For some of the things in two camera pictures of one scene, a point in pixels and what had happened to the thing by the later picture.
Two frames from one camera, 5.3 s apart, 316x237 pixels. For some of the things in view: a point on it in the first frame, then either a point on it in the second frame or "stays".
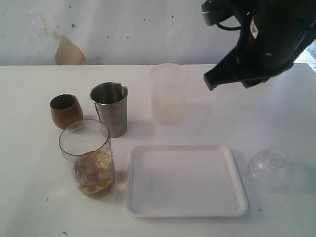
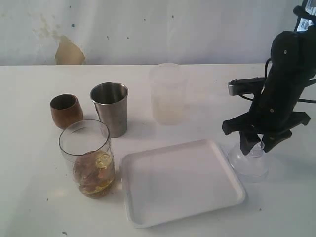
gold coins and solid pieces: x=94 y=174 stays
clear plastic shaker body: x=85 y=144 stays
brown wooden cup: x=66 y=109 stays
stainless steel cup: x=110 y=100 stays
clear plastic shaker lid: x=272 y=168 -> x=252 y=167
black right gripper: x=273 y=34 -> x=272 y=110
